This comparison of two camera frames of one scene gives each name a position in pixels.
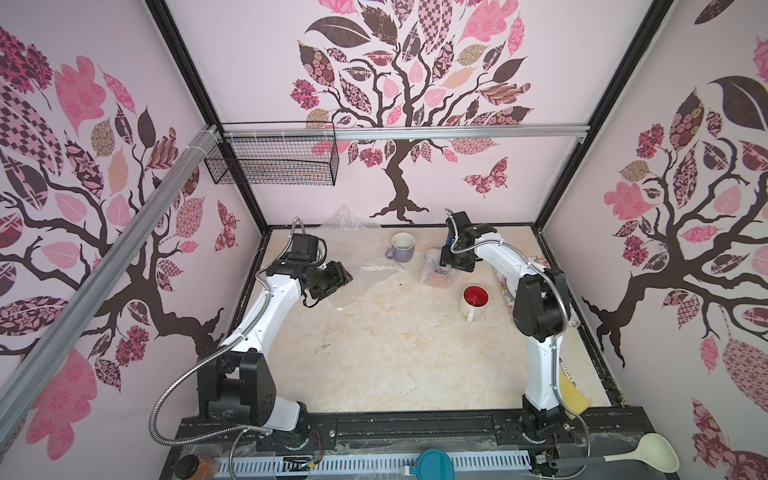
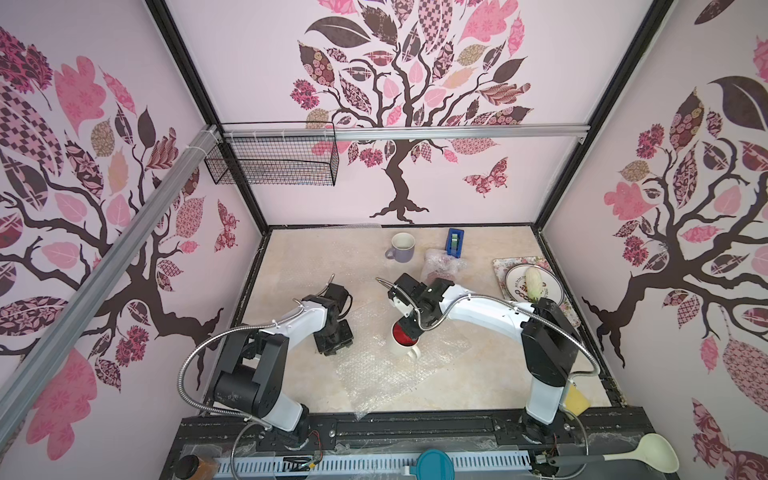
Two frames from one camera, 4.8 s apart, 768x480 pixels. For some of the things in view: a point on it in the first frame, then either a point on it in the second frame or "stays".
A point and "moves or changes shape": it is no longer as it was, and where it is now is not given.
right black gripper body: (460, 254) -> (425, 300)
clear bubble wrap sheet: (361, 250) -> (372, 373)
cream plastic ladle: (654, 451) stays
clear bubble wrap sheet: (434, 274) stays
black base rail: (605, 443) stays
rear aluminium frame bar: (405, 132) stays
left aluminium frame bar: (30, 369) stays
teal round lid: (433, 464) stays
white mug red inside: (473, 302) moves or changes shape
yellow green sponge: (572, 397) stays
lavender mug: (402, 247) stays
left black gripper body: (328, 280) -> (334, 337)
